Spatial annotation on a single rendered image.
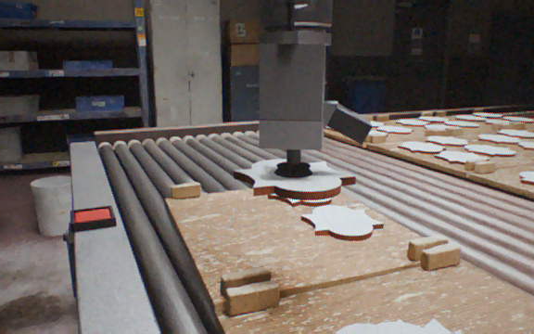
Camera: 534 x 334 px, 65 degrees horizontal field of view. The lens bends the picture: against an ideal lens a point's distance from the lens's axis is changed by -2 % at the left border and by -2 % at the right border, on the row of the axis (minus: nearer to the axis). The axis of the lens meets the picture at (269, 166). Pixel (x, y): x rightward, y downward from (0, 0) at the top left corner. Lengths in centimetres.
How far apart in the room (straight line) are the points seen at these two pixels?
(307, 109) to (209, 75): 486
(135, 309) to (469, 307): 39
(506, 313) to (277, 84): 35
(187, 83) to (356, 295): 479
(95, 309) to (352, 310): 30
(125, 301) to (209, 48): 480
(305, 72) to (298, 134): 6
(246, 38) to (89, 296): 505
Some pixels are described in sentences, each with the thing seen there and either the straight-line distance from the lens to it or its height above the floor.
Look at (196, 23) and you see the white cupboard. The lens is 526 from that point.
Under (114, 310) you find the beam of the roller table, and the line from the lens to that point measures 57.
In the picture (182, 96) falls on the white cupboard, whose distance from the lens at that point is 522.
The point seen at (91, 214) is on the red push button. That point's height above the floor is 93.
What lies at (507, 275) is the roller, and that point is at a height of 91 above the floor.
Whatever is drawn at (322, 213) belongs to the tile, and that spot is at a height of 95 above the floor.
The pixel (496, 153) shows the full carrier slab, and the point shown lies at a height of 94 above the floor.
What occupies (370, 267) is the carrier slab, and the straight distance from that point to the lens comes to 60.
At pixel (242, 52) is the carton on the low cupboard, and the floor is 128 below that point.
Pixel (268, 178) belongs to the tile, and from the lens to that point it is 46.
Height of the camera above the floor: 120
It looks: 14 degrees down
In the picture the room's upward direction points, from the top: straight up
